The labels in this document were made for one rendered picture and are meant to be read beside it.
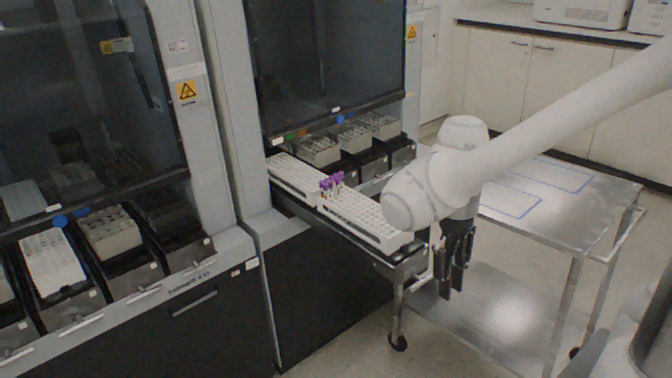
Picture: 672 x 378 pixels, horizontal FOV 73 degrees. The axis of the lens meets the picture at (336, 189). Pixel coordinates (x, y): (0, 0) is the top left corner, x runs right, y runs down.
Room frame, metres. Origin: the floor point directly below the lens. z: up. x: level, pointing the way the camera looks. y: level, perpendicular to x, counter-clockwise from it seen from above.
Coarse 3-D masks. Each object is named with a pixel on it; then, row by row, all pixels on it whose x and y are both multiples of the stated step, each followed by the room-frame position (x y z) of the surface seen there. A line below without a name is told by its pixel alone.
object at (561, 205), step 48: (528, 192) 1.16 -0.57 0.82; (576, 192) 1.14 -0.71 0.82; (624, 192) 1.13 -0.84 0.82; (576, 240) 0.92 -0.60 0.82; (624, 240) 0.96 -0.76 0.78; (432, 288) 1.35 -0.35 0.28; (480, 288) 1.33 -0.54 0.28; (528, 288) 1.32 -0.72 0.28; (576, 288) 0.87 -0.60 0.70; (480, 336) 1.10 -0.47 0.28; (528, 336) 1.08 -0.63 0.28; (576, 336) 1.07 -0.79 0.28
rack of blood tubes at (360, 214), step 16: (352, 192) 1.15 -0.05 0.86; (320, 208) 1.13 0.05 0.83; (336, 208) 1.07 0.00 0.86; (352, 208) 1.07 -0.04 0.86; (368, 208) 1.06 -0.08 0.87; (352, 224) 1.07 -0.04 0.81; (368, 224) 0.98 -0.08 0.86; (384, 224) 0.98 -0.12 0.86; (368, 240) 0.97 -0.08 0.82; (384, 240) 0.92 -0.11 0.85; (400, 240) 0.94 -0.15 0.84
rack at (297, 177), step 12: (276, 156) 1.42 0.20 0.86; (288, 156) 1.41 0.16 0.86; (276, 168) 1.33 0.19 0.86; (288, 168) 1.33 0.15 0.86; (300, 168) 1.32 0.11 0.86; (312, 168) 1.32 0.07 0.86; (276, 180) 1.31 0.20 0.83; (288, 180) 1.25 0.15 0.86; (300, 180) 1.24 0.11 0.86; (312, 180) 1.24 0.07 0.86; (300, 192) 1.26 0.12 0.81; (312, 192) 1.16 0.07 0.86; (312, 204) 1.16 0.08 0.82
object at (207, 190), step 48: (144, 0) 1.15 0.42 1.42; (192, 48) 1.19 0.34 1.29; (192, 96) 1.17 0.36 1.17; (192, 144) 1.15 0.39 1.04; (192, 192) 1.15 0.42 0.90; (144, 240) 1.08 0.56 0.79; (240, 240) 1.12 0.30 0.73; (144, 288) 0.93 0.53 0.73; (192, 288) 1.00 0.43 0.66; (240, 288) 1.09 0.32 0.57; (48, 336) 0.79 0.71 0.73; (96, 336) 0.84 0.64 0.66; (144, 336) 0.91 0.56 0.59; (192, 336) 0.98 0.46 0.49; (240, 336) 1.07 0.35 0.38
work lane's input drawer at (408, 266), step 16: (272, 192) 1.31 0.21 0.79; (288, 192) 1.25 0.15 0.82; (288, 208) 1.24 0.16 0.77; (304, 208) 1.17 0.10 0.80; (320, 224) 1.10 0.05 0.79; (336, 224) 1.06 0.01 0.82; (336, 240) 1.05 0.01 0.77; (352, 240) 0.99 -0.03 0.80; (416, 240) 0.96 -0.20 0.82; (368, 256) 0.94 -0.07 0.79; (384, 256) 0.91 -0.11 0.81; (400, 256) 0.90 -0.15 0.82; (416, 256) 0.92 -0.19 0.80; (384, 272) 0.89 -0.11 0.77; (400, 272) 0.88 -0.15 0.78; (416, 272) 0.92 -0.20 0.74; (432, 272) 0.91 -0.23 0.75; (416, 288) 0.86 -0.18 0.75
